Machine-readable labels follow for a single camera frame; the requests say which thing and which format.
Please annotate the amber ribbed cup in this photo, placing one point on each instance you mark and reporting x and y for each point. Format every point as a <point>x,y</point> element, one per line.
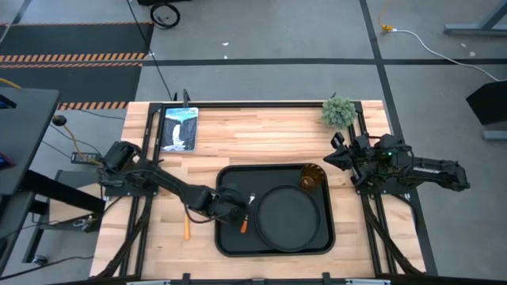
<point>312,178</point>

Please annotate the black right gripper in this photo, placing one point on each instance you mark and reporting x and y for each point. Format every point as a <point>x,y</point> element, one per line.
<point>364,160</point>

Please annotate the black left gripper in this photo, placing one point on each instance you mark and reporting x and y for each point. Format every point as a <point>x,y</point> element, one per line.
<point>219,206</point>

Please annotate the black aluminium table frame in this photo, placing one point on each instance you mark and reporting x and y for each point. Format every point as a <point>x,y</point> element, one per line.
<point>152,126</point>

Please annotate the black mat with striped edge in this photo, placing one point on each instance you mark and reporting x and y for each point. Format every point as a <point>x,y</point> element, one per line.
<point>67,85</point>
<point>71,39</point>

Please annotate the black angled stand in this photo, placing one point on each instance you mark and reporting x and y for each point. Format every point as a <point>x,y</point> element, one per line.
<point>489,103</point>

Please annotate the grey table leg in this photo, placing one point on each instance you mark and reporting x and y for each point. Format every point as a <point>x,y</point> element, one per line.
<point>479,25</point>

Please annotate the small green artificial plant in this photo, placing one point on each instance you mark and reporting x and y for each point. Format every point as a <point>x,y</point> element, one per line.
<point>338,112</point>

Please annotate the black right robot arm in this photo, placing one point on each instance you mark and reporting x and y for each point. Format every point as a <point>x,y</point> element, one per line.
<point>428,170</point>

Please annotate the black desk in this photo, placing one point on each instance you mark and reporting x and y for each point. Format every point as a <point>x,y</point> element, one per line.
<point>24,134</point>

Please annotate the black power adapter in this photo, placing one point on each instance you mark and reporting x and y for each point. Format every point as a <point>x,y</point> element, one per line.
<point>84,158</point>

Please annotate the black round plate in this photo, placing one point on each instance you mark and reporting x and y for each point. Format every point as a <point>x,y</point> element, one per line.
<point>288,217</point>

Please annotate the black plastic tray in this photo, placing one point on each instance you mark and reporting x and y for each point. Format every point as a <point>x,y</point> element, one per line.
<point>237,243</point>

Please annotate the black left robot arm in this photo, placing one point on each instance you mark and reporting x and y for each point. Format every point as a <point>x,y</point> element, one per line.
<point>166,180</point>

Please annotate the black desk base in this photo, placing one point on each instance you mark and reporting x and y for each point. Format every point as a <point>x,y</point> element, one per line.
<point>59,194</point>

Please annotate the waterfall cover book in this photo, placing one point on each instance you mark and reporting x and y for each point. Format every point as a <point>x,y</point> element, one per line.
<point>180,128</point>

